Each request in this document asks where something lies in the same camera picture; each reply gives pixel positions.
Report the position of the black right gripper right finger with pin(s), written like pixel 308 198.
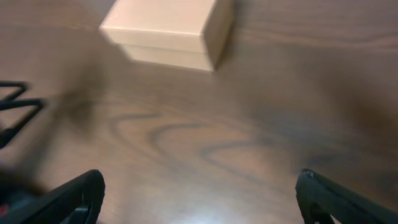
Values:
pixel 322 200

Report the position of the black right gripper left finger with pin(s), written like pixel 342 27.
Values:
pixel 76 201

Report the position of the brown cardboard box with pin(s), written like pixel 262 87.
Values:
pixel 180 33

